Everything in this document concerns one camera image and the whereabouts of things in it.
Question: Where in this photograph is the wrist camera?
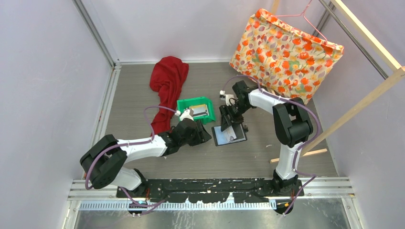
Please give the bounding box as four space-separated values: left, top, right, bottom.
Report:
174 108 194 121
219 90 236 106

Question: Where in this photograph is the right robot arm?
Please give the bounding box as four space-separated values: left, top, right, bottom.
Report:
219 81 313 196

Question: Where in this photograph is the striped white credit card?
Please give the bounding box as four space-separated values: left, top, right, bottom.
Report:
189 104 209 117

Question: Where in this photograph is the black card holder wallet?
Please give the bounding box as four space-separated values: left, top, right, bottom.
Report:
211 124 247 146

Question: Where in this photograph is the pink wire hanger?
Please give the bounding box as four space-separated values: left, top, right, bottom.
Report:
272 0 329 43

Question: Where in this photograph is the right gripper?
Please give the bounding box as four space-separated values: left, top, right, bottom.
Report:
220 101 252 132

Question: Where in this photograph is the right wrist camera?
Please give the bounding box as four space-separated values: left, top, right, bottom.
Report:
219 90 236 106

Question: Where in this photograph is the red cloth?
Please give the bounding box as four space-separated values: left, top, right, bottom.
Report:
149 56 189 134

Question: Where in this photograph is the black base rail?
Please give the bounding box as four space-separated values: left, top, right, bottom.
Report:
117 178 302 204

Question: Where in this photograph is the green plastic bin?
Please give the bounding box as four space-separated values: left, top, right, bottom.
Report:
177 97 216 125

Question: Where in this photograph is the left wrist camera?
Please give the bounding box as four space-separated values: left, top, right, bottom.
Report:
174 108 194 121

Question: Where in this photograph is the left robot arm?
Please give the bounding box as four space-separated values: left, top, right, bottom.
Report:
79 118 212 198

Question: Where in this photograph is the floral fabric bag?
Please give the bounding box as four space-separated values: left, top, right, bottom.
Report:
229 9 344 104

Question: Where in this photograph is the wooden frame rack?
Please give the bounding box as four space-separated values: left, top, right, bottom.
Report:
266 0 405 164

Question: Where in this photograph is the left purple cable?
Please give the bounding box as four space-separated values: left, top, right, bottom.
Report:
84 105 182 216

